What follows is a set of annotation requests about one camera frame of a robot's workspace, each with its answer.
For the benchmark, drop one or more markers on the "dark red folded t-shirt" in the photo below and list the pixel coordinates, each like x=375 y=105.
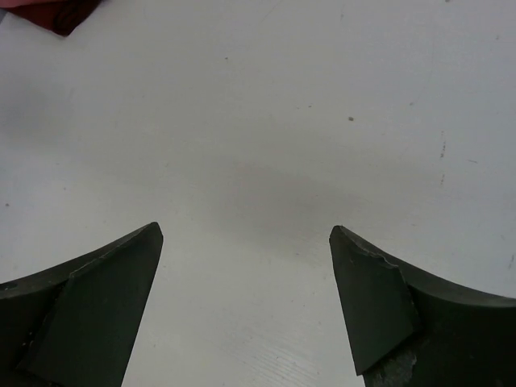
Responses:
x=58 y=17

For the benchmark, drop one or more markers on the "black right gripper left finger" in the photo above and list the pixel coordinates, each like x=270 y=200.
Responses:
x=75 y=324

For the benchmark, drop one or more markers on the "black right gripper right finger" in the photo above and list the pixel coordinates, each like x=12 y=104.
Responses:
x=408 y=327

